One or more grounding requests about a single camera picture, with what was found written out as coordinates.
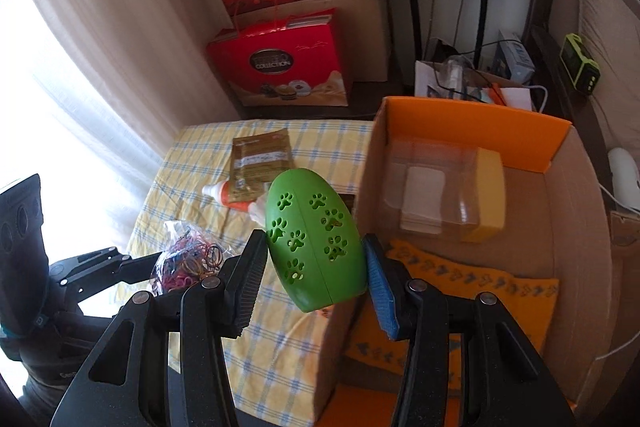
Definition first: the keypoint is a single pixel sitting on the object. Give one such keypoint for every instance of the bag of colourful rubber bands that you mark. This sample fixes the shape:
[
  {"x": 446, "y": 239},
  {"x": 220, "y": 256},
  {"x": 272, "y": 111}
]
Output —
[{"x": 185, "y": 257}]

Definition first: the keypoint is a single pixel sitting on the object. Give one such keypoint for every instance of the white sheer curtain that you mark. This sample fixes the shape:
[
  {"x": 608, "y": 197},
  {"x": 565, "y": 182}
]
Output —
[{"x": 125, "y": 57}]

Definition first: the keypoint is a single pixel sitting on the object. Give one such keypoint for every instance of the red collection gift box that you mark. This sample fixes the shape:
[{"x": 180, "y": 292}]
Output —
[{"x": 280, "y": 62}]

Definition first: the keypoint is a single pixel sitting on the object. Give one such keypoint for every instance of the white open paper box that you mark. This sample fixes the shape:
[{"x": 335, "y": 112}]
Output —
[{"x": 515, "y": 97}]

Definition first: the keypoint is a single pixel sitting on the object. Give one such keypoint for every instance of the orange tube white cap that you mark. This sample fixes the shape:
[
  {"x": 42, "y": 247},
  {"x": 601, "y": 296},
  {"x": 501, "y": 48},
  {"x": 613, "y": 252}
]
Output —
[{"x": 240, "y": 197}]

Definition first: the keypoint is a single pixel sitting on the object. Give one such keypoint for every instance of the white round device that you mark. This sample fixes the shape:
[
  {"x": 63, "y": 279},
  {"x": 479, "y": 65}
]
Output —
[{"x": 622, "y": 177}]

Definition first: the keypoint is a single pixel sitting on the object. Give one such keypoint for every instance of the blue white carton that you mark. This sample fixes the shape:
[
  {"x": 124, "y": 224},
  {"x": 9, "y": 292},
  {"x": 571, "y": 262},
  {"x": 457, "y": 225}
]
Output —
[{"x": 515, "y": 57}]

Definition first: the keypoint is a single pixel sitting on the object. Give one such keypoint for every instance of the brown sofa cushion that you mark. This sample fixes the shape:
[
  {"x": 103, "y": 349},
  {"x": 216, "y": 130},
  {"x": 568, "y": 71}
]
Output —
[{"x": 600, "y": 17}]

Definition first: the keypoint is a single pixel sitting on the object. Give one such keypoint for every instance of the large brown carton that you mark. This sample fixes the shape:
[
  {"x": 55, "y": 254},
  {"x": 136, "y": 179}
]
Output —
[{"x": 370, "y": 37}]

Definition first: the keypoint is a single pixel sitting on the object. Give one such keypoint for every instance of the green portable device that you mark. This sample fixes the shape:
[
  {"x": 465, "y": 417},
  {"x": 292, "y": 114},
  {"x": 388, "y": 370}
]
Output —
[{"x": 580, "y": 64}]

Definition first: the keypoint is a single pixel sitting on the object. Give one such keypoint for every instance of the small dark brown box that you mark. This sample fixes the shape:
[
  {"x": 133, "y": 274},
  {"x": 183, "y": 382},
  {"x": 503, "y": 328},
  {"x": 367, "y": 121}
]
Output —
[{"x": 348, "y": 204}]

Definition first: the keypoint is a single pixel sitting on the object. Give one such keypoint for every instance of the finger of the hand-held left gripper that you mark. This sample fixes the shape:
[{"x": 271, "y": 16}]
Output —
[
  {"x": 130, "y": 274},
  {"x": 90, "y": 259}
]

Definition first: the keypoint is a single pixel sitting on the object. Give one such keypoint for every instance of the orange patterned towel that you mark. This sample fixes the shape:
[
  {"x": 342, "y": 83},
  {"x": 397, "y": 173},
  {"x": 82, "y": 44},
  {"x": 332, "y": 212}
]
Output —
[{"x": 475, "y": 287}]

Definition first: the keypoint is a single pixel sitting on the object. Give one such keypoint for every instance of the brown sofa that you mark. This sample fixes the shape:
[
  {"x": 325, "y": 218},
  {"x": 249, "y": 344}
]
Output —
[{"x": 545, "y": 7}]

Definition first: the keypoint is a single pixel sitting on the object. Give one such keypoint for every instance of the orange cardboard box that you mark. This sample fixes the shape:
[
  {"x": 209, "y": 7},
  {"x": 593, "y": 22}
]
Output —
[{"x": 565, "y": 232}]

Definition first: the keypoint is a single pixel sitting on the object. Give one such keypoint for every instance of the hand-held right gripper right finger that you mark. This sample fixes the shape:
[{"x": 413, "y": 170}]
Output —
[{"x": 380, "y": 292}]

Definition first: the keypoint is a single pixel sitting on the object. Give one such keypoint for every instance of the clear plastic box yellow lid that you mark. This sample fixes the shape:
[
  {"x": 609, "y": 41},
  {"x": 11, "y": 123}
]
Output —
[{"x": 425, "y": 167}]

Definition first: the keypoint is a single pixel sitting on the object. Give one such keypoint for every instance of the black speaker stand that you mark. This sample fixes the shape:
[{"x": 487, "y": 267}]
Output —
[
  {"x": 414, "y": 22},
  {"x": 481, "y": 22}
]

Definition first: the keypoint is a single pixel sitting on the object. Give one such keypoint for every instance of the green egg-shaped case paw holes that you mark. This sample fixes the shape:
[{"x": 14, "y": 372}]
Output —
[{"x": 310, "y": 232}]

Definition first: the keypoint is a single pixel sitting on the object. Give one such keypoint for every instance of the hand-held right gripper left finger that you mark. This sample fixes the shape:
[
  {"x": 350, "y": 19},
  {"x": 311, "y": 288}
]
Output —
[{"x": 245, "y": 287}]

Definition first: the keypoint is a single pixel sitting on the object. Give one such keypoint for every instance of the gold foil packet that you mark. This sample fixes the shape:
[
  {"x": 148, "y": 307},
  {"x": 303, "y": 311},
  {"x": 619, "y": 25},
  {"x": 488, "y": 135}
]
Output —
[{"x": 260, "y": 162}]

